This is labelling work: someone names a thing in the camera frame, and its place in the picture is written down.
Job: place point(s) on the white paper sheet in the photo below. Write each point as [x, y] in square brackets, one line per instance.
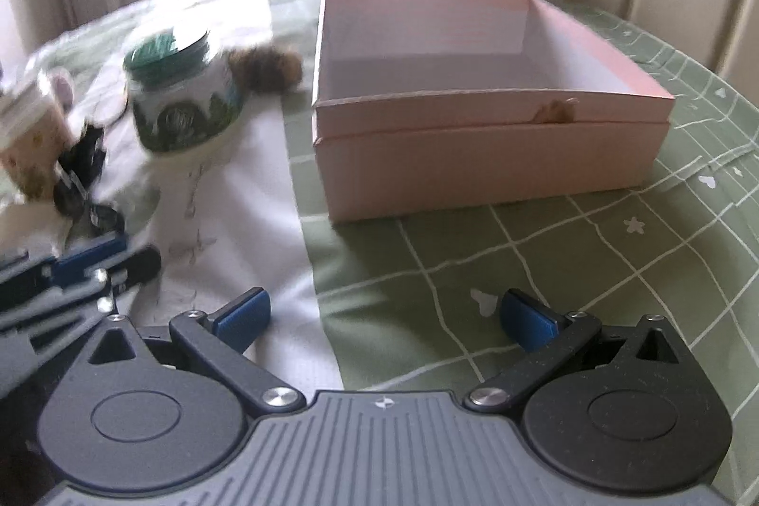
[224, 215]

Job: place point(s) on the pink cardboard box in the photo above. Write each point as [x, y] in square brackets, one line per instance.
[422, 105]

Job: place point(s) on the white paper cup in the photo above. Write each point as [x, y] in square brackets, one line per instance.
[34, 130]

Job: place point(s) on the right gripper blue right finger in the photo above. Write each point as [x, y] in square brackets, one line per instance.
[550, 340]

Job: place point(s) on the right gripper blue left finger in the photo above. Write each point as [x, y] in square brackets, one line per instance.
[214, 344]

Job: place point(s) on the green checked tablecloth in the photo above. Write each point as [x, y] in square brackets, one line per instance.
[409, 307]

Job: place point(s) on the green lid glass jar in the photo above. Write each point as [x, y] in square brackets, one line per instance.
[180, 89]

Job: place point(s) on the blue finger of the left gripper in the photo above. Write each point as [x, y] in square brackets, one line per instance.
[71, 268]
[128, 269]

